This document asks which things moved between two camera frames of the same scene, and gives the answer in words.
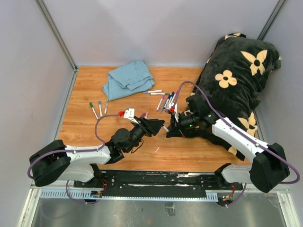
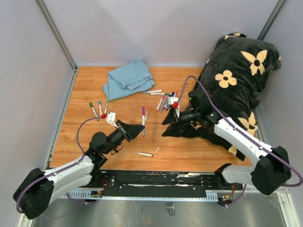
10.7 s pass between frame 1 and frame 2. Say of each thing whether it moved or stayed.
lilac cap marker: stayed
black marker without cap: moved
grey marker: stayed
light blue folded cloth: stayed
